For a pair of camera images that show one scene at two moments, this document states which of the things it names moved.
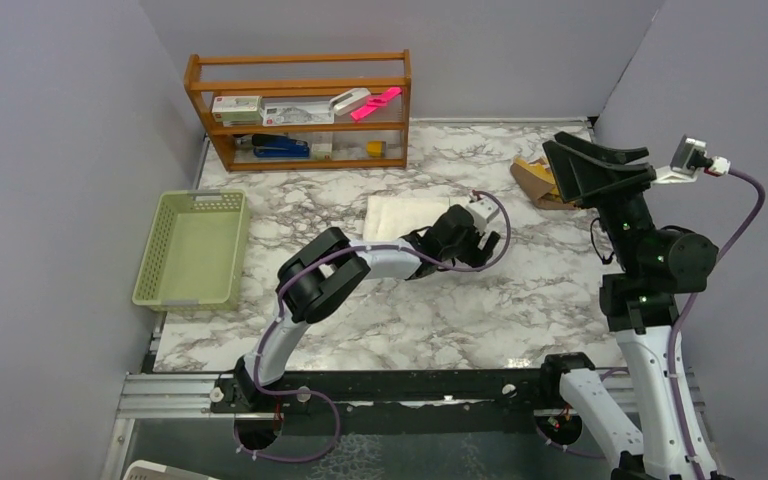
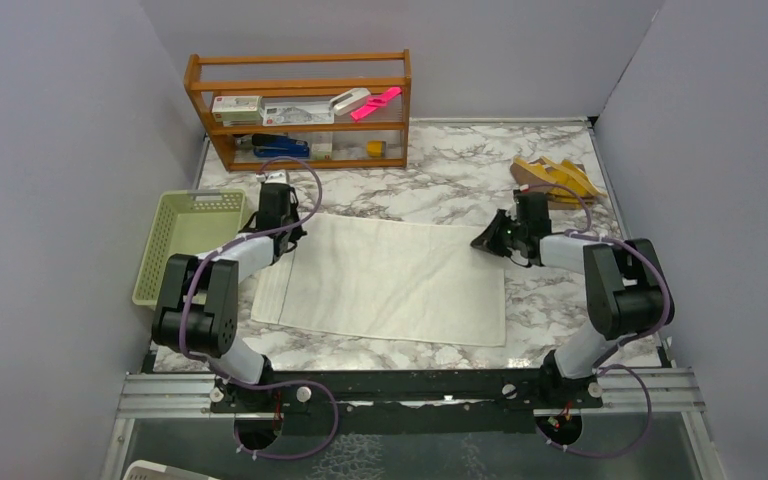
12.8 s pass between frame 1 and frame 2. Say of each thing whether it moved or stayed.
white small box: stayed
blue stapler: stayed
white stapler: stayed
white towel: moved
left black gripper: moved
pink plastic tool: stayed
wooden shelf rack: stayed
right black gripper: moved
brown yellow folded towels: stayed
